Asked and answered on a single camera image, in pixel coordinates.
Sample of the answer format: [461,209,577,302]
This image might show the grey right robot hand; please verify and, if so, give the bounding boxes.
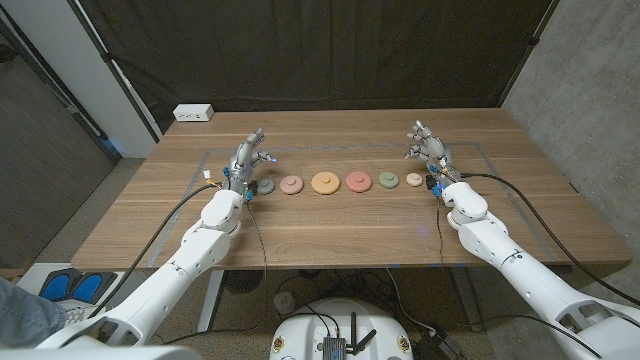
[404,119,464,189]

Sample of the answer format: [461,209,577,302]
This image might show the black metal frame bar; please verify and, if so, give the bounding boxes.
[0,19,122,164]

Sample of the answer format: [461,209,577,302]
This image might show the grey table leg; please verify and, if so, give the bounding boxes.
[449,267,485,334]

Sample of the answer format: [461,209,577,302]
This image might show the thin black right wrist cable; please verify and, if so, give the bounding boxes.
[435,196,604,359]

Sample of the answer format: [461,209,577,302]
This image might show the black power brick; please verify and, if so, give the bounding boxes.
[414,329,464,360]

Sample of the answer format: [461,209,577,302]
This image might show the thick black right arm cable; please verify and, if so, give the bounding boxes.
[459,172,640,307]

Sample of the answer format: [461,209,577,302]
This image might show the light grey floor cable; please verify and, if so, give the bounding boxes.
[386,269,437,335]

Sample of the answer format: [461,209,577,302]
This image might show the round grey floor object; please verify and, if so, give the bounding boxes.
[273,290,297,315]

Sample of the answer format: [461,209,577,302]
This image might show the black backdrop stand pole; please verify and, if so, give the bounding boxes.
[66,0,164,144]
[497,0,561,108]

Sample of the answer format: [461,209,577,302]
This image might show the black curtain backdrop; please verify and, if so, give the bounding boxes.
[77,0,557,135]

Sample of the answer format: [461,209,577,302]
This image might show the white grey sneaker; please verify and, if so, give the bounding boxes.
[54,303,101,327]

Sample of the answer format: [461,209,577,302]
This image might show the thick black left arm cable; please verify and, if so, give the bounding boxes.
[88,182,230,319]

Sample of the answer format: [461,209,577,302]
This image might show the person's leg in jeans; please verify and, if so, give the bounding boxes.
[0,277,69,349]

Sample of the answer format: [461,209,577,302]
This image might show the thin black left wrist cable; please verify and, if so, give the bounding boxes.
[162,199,269,346]

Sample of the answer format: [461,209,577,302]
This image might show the black floor cable tangle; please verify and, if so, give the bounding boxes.
[274,269,401,304]

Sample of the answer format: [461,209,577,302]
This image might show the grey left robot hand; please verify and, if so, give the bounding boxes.
[223,127,277,199]

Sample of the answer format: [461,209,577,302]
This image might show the grey radio module with antennas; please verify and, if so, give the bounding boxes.
[322,312,378,360]

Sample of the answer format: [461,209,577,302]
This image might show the large orange toy ring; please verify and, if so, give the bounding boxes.
[310,171,342,196]

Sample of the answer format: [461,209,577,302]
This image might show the white robot chest cover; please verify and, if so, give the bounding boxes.
[0,345,202,360]

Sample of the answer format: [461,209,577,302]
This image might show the dusty pink toy ring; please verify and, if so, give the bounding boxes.
[279,174,305,196]

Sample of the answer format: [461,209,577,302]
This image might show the white power strip box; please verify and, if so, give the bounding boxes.
[172,103,215,122]

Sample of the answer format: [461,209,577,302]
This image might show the white table leg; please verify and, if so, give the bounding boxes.
[197,269,226,336]

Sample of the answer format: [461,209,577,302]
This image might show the blue foot pedal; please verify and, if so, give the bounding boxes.
[69,272,119,305]
[38,269,76,301]

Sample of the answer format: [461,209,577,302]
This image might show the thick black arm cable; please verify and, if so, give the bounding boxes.
[459,172,640,307]
[88,182,230,319]

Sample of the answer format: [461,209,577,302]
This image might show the round black floor fan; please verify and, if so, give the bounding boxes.
[223,269,264,295]

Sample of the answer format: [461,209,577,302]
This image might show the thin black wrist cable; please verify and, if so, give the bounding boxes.
[162,199,269,346]
[435,196,604,359]

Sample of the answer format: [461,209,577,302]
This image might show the white robot torso base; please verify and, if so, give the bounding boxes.
[269,298,415,360]

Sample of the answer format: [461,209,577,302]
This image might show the coral red toy ring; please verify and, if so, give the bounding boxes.
[345,170,373,194]

